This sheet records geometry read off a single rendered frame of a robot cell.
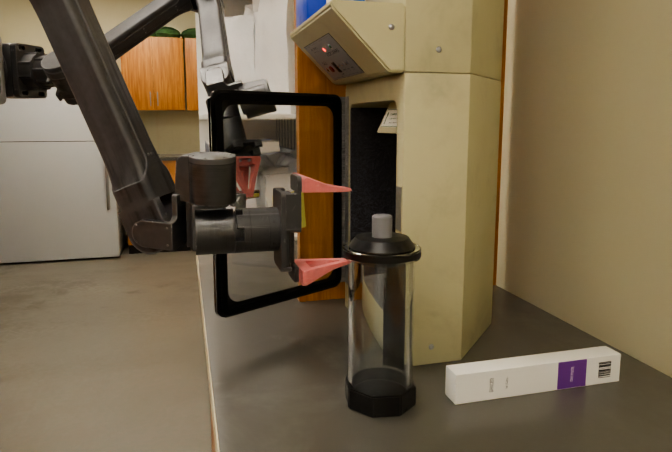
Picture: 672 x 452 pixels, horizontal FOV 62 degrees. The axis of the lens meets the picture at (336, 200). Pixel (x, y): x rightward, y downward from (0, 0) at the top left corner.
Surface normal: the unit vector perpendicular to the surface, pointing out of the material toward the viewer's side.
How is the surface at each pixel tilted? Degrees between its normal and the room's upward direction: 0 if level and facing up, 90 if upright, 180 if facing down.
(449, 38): 90
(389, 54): 90
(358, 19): 90
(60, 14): 94
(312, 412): 0
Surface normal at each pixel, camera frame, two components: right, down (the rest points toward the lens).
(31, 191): 0.26, 0.14
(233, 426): 0.00, -0.99
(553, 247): -0.96, 0.04
